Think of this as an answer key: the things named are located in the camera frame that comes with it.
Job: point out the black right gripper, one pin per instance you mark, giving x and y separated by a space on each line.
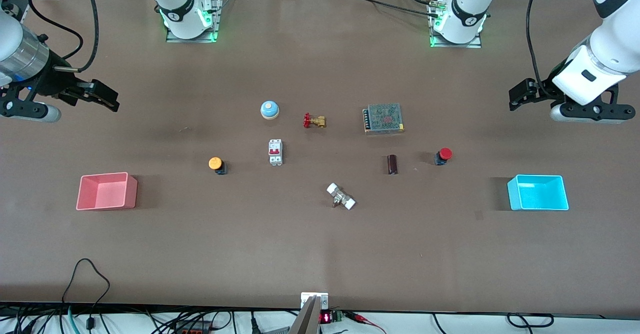
51 86

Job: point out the red clip lead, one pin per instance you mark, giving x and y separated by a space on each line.
365 319

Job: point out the grey metal bar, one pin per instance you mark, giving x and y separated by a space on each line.
306 321

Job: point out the white circuit breaker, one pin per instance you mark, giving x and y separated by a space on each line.
275 152

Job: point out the dark brown cylinder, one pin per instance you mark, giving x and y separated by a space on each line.
392 164

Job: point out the red push button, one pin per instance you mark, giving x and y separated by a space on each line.
444 154

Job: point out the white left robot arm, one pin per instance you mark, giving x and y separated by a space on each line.
615 34

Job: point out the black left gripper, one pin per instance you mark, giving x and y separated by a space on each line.
544 88

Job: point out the red digit display module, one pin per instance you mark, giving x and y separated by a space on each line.
326 318

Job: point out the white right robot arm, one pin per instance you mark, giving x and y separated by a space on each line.
180 4

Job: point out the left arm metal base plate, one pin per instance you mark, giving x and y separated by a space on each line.
475 43

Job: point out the white-capped metal fitting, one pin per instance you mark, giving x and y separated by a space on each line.
341 196

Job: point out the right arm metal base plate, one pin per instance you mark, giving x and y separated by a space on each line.
212 21

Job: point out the white mounting plate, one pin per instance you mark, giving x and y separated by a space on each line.
324 300

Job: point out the cyan plastic box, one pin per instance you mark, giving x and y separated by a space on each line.
540 196

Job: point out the pink plastic box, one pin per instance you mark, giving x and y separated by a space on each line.
102 194

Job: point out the yellow push button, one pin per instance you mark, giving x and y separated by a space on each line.
216 164

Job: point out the blue round bell button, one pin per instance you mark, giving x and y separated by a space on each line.
269 109

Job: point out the metal mesh power supply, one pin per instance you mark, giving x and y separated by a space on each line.
384 118

